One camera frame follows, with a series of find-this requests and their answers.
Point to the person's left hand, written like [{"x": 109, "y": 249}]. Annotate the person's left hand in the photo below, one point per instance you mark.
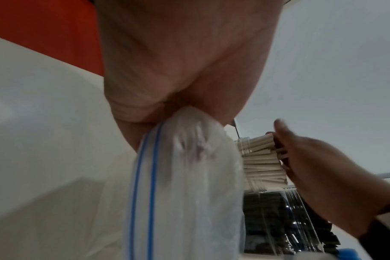
[{"x": 182, "y": 50}]

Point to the person's right hand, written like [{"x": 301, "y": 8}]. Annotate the person's right hand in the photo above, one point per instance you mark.
[{"x": 326, "y": 182}]

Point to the small bunch of black straws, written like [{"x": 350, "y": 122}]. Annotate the small bunch of black straws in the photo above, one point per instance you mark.
[{"x": 326, "y": 228}]

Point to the clear glass jar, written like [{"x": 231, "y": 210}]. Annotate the clear glass jar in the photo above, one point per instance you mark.
[
  {"x": 246, "y": 144},
  {"x": 265, "y": 223}
]

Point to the small bunch of blue straws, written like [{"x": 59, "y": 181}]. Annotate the small bunch of blue straws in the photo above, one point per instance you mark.
[{"x": 349, "y": 255}]

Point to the clear blue-zip bag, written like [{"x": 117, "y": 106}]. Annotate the clear blue-zip bag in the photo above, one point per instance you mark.
[{"x": 188, "y": 190}]

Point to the black right wristband with markers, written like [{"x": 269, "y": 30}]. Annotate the black right wristband with markers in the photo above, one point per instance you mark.
[{"x": 384, "y": 238}]

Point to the red sofa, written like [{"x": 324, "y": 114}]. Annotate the red sofa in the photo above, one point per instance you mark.
[{"x": 47, "y": 33}]

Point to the grey wall divider strip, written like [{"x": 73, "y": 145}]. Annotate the grey wall divider strip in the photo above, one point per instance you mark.
[{"x": 389, "y": 174}]

